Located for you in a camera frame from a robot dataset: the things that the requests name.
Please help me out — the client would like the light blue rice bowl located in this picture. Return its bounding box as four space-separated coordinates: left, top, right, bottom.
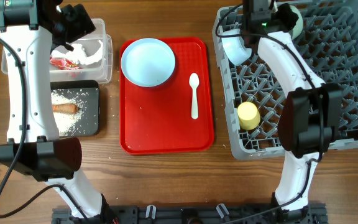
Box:
221 29 252 66

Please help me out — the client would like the brown sausage piece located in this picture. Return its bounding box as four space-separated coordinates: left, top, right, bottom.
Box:
52 103 79 114

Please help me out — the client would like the black waste tray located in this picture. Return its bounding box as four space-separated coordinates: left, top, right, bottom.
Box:
50 80 100 138

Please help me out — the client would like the grey dishwasher rack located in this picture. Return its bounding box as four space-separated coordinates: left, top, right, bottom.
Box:
212 1 358 160

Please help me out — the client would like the red snack wrapper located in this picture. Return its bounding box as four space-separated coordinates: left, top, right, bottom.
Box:
50 57 80 70

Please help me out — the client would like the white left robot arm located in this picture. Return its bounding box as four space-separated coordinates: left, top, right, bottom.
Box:
0 0 108 222

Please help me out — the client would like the pale green bowl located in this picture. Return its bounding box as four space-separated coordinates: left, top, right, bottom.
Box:
289 5 303 40

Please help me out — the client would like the yellow plastic cup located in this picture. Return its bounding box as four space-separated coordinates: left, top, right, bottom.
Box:
237 102 260 131

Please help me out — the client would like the white rice pile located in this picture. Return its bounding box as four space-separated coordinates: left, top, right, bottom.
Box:
51 90 83 137

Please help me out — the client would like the white napkin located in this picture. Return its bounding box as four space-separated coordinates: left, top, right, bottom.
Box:
51 40 103 65

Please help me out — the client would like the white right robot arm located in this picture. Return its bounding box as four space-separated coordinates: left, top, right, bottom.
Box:
242 1 342 220

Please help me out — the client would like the white plastic spoon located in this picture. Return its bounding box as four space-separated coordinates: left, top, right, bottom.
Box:
189 73 200 119

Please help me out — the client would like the light blue oval plate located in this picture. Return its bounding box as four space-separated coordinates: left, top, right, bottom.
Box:
121 38 176 88

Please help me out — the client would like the red serving tray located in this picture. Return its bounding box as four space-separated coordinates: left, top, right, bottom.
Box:
119 37 214 155

